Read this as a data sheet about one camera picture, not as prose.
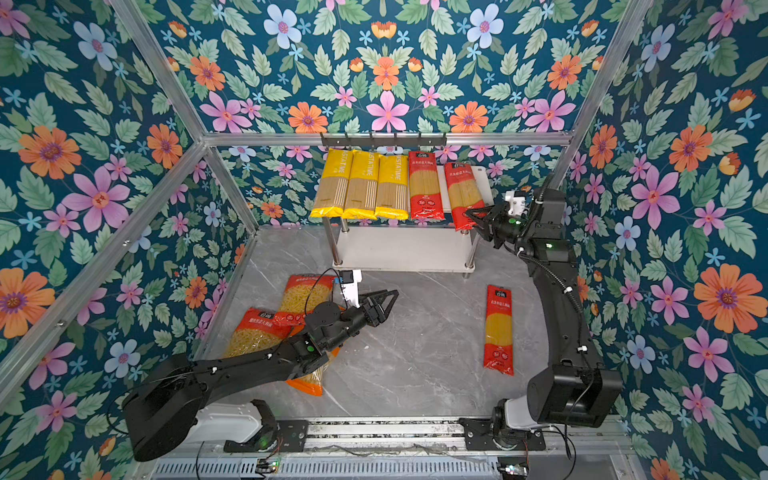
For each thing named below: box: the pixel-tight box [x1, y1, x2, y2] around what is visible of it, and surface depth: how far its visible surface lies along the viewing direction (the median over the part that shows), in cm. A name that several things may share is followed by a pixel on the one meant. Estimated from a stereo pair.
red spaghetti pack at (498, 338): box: [483, 284, 515, 377], surface depth 92 cm
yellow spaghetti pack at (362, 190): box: [342, 149, 381, 220], surface depth 82 cm
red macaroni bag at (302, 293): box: [274, 274, 334, 325], surface depth 96 cm
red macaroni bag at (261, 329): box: [224, 307, 306, 358], surface depth 90 cm
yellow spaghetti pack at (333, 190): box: [310, 148, 353, 219], surface depth 82 cm
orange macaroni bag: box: [286, 347, 341, 397], surface depth 81 cm
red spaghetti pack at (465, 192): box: [444, 162, 485, 231], surface depth 78 cm
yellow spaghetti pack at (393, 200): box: [375, 154, 410, 221], surface depth 82 cm
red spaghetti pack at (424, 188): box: [408, 151, 445, 221], surface depth 82 cm
